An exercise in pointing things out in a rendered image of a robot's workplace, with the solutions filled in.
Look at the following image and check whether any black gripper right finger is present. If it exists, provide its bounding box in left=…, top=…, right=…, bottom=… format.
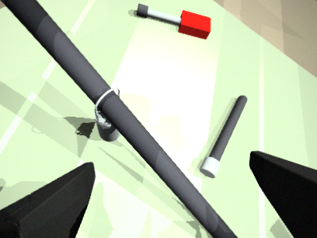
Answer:
left=249, top=150, right=317, bottom=238

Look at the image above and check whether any dark grey cylinder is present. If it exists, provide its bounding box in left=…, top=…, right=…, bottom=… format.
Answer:
left=1, top=0, right=238, bottom=238

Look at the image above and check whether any dark grey rod with white end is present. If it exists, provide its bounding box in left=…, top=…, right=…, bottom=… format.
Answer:
left=200, top=95, right=248, bottom=178

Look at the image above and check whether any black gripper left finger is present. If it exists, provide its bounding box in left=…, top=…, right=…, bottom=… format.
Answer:
left=0, top=162, right=96, bottom=238

